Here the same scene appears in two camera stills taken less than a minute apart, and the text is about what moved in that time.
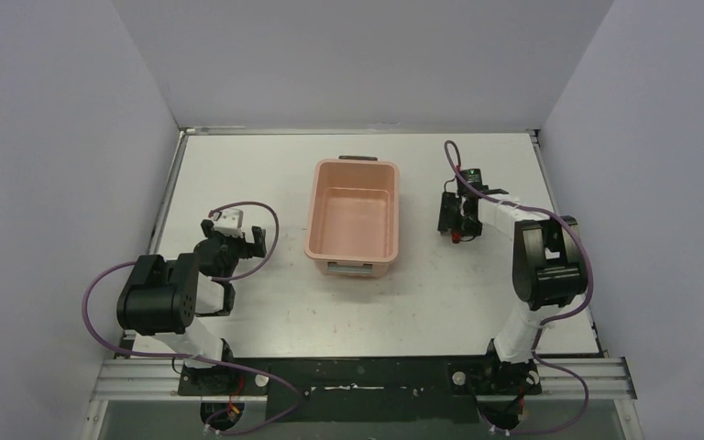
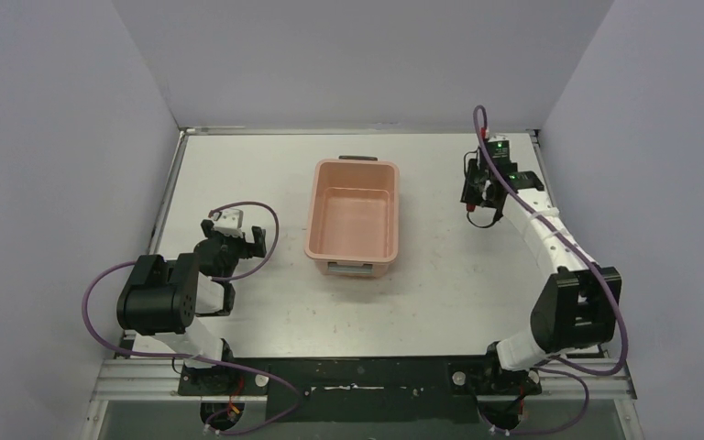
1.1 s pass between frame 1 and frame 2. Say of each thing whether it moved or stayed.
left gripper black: stayed
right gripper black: moved
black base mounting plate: stayed
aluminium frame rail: stayed
